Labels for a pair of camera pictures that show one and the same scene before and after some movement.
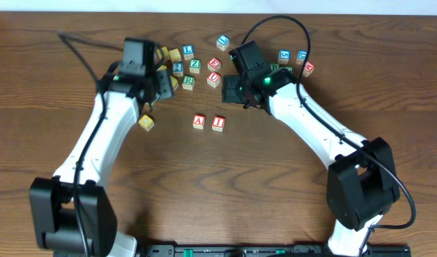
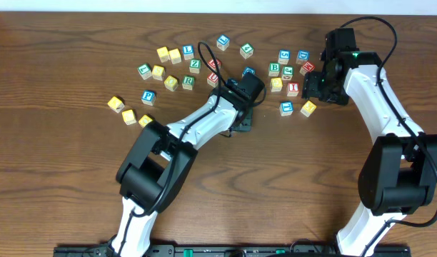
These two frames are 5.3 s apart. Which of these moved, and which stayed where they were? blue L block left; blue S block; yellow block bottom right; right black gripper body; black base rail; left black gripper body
Moved: left black gripper body; right black gripper body
Stayed: yellow block bottom right; black base rail; blue L block left; blue S block
